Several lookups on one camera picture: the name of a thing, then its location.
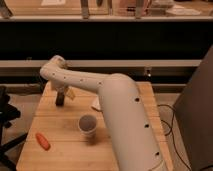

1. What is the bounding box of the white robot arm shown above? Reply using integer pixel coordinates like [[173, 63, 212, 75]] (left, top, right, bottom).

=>
[[40, 55, 168, 171]]

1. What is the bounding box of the black cable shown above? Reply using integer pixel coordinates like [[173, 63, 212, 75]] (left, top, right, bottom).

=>
[[157, 103, 193, 171]]

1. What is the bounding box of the black office chair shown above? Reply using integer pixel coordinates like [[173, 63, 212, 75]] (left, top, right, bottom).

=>
[[0, 86, 27, 171]]

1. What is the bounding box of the white sponge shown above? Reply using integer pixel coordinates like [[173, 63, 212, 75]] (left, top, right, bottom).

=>
[[91, 98, 101, 111]]

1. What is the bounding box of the white paper cup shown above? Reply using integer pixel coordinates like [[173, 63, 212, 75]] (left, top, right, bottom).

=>
[[78, 115, 97, 137]]

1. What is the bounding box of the orange carrot toy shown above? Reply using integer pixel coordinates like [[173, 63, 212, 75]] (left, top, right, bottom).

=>
[[35, 133, 51, 150]]

